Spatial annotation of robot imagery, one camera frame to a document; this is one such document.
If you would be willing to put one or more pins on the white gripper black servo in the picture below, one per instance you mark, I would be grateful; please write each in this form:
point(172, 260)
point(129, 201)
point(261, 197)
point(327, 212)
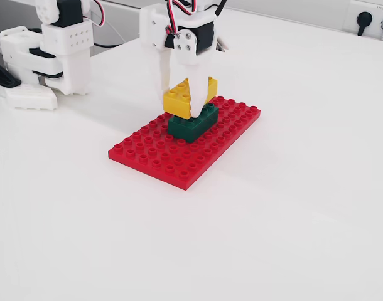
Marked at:
point(184, 51)

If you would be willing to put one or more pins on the yellow lego brick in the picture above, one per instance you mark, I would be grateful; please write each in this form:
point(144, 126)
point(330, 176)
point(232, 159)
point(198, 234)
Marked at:
point(175, 102)

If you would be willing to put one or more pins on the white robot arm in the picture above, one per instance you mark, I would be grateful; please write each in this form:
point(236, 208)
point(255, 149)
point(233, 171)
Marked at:
point(69, 40)

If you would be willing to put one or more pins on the green lego brick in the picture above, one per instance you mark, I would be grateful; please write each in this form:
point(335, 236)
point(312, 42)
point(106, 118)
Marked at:
point(185, 128)

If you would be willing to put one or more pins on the red lego baseplate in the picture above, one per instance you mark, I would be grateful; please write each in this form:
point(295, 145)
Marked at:
point(166, 163)

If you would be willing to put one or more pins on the black power plug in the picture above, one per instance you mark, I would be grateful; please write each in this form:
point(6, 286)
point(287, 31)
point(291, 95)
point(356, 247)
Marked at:
point(364, 20)

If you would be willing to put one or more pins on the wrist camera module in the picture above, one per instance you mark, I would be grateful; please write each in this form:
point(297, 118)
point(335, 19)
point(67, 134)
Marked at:
point(222, 44)

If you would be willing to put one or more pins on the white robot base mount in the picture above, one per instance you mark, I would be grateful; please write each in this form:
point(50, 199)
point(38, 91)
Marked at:
point(28, 97)

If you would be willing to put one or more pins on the white wall socket strip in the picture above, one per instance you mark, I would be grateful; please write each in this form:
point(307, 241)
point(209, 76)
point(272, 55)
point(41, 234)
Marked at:
point(350, 15)

